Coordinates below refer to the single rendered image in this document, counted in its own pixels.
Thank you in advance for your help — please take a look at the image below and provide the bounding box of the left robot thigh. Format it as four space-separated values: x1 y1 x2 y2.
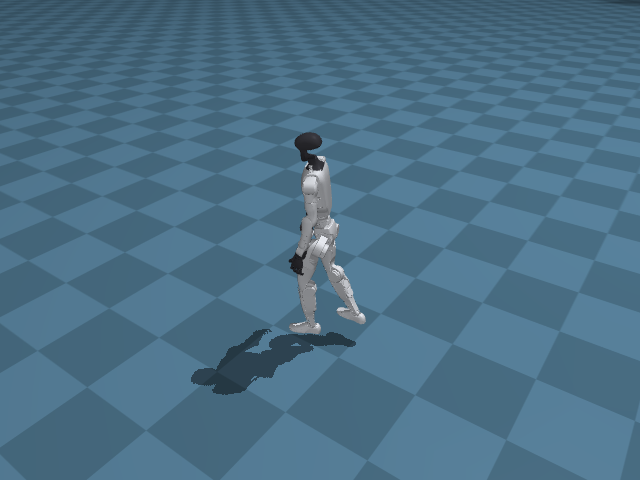
297 235 329 293

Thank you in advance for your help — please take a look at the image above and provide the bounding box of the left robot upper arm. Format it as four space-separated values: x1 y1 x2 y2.
301 176 319 228

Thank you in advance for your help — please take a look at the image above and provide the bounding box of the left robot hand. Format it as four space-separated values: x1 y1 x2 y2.
289 247 307 275

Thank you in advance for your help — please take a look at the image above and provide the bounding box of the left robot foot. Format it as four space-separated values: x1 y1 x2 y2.
289 321 321 334

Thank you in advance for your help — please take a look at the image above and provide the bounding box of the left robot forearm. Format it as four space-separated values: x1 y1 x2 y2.
296 218 314 257

